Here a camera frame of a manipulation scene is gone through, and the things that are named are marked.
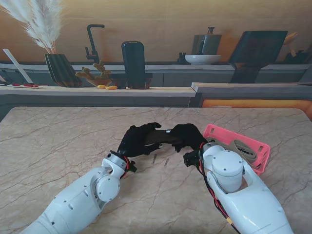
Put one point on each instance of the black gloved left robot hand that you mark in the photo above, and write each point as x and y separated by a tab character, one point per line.
136	143

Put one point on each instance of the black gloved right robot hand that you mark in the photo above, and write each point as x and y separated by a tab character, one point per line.
189	136

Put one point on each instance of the beige woven belt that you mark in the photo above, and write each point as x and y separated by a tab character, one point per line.
243	151
210	140

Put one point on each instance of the dark woven belt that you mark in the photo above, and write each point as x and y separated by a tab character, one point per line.
161	137

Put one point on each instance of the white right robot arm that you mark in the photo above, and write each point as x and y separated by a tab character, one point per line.
243	195

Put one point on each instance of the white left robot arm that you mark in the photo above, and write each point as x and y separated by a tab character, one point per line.
73	202

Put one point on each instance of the pink plastic storage basket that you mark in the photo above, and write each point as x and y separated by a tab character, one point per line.
229	134

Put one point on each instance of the yellow lemon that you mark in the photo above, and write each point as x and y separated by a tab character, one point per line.
101	86
111	87

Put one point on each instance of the small black ornament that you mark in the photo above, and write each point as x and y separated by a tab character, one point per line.
181	59

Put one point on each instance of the white speckled bowl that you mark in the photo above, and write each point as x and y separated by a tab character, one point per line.
202	59

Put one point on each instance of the tall black appliance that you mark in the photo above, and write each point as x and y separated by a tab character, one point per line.
133	61

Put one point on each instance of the dark ribbed vase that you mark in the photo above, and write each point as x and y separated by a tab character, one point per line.
61	70

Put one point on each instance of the black kitchen faucet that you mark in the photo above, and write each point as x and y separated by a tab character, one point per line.
93	46

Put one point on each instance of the plate with red chillies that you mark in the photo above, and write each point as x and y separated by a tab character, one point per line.
29	85

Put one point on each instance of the dark utensil holder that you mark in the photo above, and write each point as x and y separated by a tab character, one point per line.
299	58

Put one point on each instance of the yellow wooden utensil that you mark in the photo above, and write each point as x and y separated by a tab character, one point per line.
290	39

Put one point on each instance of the white slanted board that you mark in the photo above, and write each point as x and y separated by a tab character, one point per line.
17	64

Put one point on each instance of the white pampas grass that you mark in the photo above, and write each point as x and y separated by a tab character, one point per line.
46	26

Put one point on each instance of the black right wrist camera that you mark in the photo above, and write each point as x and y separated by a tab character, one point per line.
191	158

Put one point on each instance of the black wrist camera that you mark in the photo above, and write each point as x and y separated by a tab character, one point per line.
132	167
191	158

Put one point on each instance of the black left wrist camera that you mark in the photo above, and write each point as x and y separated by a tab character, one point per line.
132	167

